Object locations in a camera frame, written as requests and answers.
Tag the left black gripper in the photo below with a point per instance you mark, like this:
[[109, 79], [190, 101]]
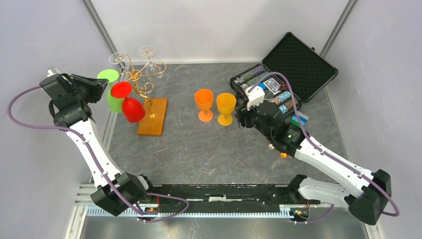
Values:
[[97, 86]]

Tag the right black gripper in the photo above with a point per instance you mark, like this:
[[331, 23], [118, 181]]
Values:
[[242, 112]]

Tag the yellow plastic wine glass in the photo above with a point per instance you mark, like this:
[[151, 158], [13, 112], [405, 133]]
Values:
[[225, 104]]

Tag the red plastic wine glass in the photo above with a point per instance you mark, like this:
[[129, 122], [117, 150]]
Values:
[[132, 108]]

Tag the orange plastic wine glass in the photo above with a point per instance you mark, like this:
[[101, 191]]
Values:
[[204, 101]]

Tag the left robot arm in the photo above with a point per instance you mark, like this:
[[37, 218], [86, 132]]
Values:
[[69, 106]]

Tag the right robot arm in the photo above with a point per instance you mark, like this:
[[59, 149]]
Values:
[[362, 192]]

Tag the clear wine glass left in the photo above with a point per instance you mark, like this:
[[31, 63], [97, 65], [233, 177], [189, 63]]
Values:
[[118, 58]]

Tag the clear wine glass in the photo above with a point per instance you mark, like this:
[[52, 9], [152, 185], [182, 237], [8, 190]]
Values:
[[148, 52], [118, 58]]

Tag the clear wine glass right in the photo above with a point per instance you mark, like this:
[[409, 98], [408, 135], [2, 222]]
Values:
[[148, 52]]

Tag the wooden rack base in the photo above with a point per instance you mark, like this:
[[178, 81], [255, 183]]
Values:
[[153, 122]]

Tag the red toy brick car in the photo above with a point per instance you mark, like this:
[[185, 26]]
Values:
[[281, 150]]

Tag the blue green brick stack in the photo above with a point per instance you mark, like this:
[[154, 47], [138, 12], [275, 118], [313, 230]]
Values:
[[301, 119]]

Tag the black poker chip case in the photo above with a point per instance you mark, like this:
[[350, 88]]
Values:
[[307, 72]]

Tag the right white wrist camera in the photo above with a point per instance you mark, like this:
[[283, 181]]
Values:
[[255, 96]]

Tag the gold wire wine glass rack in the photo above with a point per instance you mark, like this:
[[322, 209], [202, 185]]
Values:
[[133, 75]]

